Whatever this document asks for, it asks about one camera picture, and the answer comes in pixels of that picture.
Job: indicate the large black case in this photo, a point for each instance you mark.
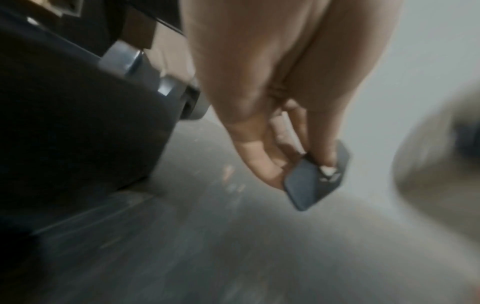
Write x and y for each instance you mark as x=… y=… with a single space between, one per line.
x=75 y=124

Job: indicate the blurred grey round object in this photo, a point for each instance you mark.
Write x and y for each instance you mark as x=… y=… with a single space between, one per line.
x=438 y=154

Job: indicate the person's left hand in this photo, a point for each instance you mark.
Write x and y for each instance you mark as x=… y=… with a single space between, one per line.
x=262 y=59

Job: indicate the small dark grey piece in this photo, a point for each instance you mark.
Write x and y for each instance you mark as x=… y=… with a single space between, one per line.
x=304 y=190

